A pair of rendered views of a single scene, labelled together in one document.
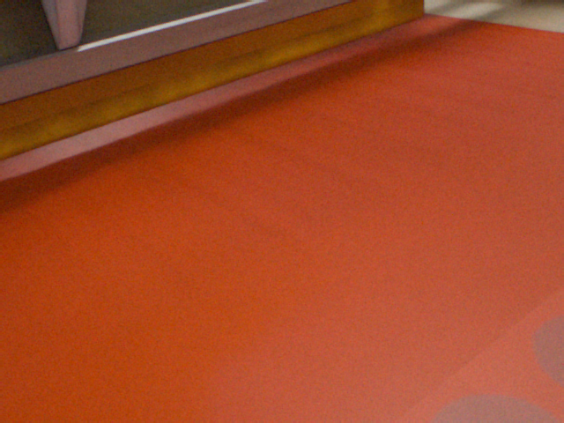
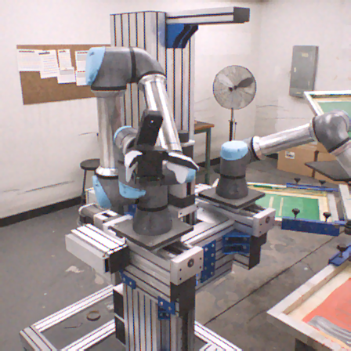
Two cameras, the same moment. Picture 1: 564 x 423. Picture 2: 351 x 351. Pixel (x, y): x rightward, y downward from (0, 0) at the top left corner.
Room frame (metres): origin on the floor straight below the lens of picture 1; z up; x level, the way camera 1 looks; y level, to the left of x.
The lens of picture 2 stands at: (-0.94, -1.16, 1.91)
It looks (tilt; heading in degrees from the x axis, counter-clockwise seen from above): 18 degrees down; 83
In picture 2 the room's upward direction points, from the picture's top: straight up
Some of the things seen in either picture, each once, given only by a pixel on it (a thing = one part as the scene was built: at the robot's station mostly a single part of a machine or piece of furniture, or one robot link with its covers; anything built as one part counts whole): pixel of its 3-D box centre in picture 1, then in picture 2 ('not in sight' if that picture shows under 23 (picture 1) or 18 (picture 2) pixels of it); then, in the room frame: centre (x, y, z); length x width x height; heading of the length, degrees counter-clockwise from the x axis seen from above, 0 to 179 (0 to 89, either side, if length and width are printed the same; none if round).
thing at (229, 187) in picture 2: not in sight; (232, 182); (-0.46, 0.47, 1.31); 0.15 x 0.15 x 0.10
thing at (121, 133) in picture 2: not in sight; (130, 142); (-0.93, -0.12, 1.65); 0.11 x 0.08 x 0.09; 102
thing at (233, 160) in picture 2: not in sight; (234, 157); (-0.46, 0.47, 1.42); 0.13 x 0.12 x 0.14; 50
